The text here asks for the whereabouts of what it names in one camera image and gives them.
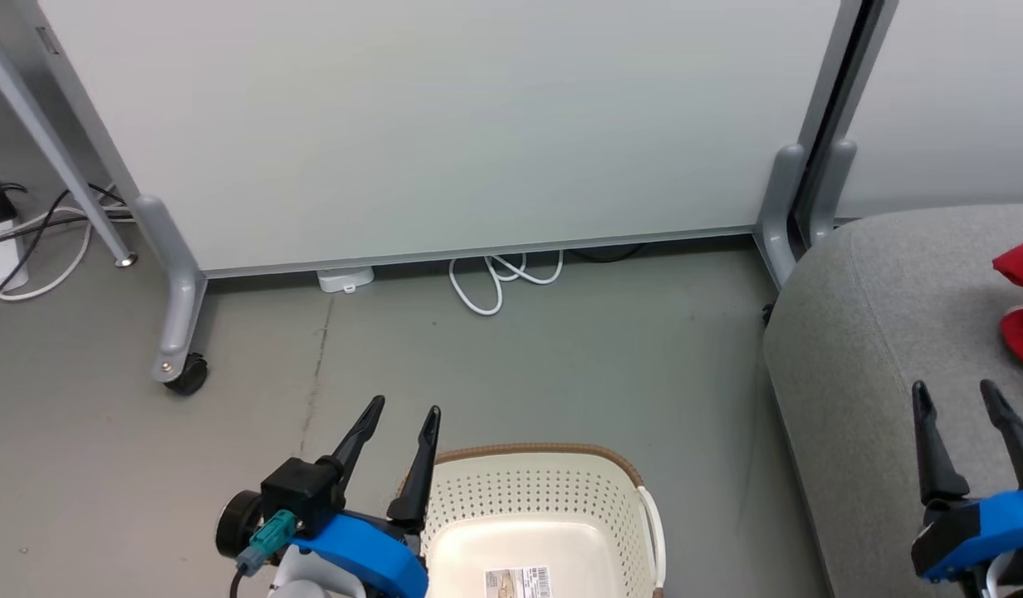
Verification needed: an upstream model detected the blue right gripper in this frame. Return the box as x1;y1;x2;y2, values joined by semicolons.
912;380;1023;582

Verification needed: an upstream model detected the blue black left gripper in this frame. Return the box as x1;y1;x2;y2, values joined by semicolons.
262;396;442;598

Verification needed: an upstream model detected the white perforated laundry basket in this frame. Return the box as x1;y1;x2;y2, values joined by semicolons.
395;443;668;598

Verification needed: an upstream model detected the paper label sticker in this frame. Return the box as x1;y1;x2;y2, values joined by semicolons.
485;566;552;598

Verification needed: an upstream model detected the small white adapter box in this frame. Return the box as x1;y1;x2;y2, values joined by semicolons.
316;266;375;295

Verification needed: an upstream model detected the black caster wheel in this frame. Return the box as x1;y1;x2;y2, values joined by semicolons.
164;353;209;396

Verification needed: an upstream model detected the white power strip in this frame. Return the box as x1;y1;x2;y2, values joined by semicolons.
0;218;29;301

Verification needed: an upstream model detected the teal cable connector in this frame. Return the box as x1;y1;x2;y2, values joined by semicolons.
235;511;301;576

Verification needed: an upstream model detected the coiled white cable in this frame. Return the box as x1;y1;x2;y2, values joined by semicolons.
448;249;565;317

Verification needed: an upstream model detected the wide white partition grey frame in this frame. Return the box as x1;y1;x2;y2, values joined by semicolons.
34;0;863;395

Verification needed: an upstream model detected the narrow white partition grey frame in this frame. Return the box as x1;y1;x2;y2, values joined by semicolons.
809;0;1023;248

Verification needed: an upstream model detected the white power cable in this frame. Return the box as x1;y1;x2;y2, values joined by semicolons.
0;206;94;301

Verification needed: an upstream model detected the black cable bundle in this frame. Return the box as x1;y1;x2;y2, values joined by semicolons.
0;183;135;308

